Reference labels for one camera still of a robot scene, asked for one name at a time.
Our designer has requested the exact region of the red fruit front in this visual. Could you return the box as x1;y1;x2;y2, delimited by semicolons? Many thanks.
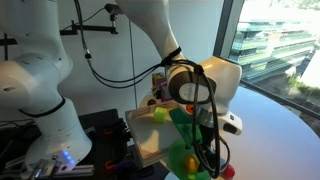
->
220;165;235;180

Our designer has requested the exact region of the wooden tray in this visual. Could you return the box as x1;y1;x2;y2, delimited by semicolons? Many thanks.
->
125;101;181;167

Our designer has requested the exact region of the thin hanging wall cable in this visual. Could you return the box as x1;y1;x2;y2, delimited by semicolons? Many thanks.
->
128;19;139;109

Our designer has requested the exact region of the orange round fruit front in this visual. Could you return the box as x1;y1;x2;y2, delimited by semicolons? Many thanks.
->
183;156;198;174

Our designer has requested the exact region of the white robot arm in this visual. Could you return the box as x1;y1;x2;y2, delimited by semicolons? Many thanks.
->
0;0;242;172

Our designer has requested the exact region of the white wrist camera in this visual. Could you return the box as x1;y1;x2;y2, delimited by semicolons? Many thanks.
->
218;112;243;135

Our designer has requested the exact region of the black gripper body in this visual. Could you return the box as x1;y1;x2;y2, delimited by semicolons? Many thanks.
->
192;125;220;167

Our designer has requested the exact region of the green plastic bowl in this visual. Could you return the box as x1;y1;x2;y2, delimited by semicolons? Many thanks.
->
168;139;211;180

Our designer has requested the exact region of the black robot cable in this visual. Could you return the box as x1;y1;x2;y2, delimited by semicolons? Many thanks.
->
73;0;232;180

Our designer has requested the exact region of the colourful block stack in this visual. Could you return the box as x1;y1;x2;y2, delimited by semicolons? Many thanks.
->
152;72;171;102

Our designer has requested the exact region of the orange fruit back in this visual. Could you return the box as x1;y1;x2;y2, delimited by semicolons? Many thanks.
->
186;104;193;114

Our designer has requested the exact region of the black wall camera mount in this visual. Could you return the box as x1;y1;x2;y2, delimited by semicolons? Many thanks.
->
0;4;122;59

